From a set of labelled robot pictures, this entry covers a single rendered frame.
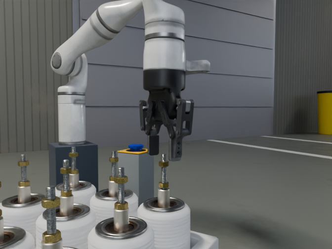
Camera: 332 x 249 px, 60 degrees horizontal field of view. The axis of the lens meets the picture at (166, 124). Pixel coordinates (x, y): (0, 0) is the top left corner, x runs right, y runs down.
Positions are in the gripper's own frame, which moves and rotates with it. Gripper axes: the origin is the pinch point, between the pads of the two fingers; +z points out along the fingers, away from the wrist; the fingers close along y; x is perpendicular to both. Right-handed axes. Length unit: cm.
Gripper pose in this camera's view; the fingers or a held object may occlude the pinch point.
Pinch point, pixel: (163, 150)
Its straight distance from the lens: 52.0
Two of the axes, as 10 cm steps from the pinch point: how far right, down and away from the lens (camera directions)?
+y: 5.7, 0.6, -8.2
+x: 8.2, -0.3, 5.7
